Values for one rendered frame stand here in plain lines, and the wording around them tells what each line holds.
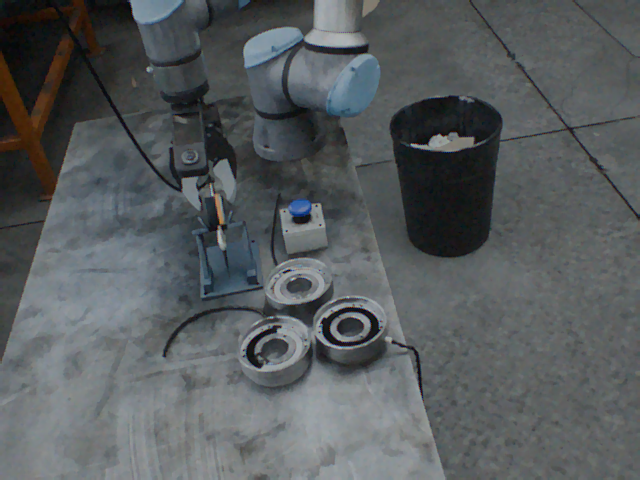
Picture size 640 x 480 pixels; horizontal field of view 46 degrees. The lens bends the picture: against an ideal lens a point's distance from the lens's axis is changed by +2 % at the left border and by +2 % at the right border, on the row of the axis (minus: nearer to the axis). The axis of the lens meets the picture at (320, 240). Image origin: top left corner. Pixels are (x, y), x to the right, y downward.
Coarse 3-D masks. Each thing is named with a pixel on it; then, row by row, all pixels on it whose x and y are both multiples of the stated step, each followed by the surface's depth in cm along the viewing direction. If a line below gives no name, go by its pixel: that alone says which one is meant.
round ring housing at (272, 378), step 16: (272, 320) 107; (288, 320) 106; (240, 336) 104; (272, 336) 105; (288, 336) 105; (304, 336) 104; (240, 352) 104; (272, 352) 107; (288, 352) 102; (304, 352) 100; (256, 368) 99; (288, 368) 99; (304, 368) 101; (272, 384) 101; (288, 384) 102
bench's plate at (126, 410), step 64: (128, 128) 167; (64, 192) 149; (128, 192) 146; (256, 192) 140; (320, 192) 137; (64, 256) 132; (128, 256) 129; (192, 256) 127; (320, 256) 122; (64, 320) 118; (128, 320) 116; (192, 320) 114; (256, 320) 113; (0, 384) 109; (64, 384) 108; (128, 384) 106; (192, 384) 104; (256, 384) 103; (320, 384) 101; (384, 384) 100; (0, 448) 100; (64, 448) 98; (128, 448) 97; (192, 448) 96; (256, 448) 94; (320, 448) 93; (384, 448) 92
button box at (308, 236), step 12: (312, 204) 127; (288, 216) 125; (312, 216) 124; (288, 228) 122; (300, 228) 122; (312, 228) 121; (324, 228) 121; (288, 240) 122; (300, 240) 122; (312, 240) 123; (324, 240) 123; (288, 252) 124; (300, 252) 124
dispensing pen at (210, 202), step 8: (208, 176) 117; (208, 184) 117; (208, 200) 116; (208, 208) 116; (216, 208) 116; (208, 216) 116; (216, 216) 116; (216, 224) 116; (224, 232) 118; (224, 240) 118; (224, 248) 118; (224, 256) 118
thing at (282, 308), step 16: (272, 272) 115; (288, 272) 117; (320, 272) 115; (272, 288) 113; (288, 288) 114; (304, 288) 116; (272, 304) 111; (288, 304) 109; (304, 304) 108; (320, 304) 110
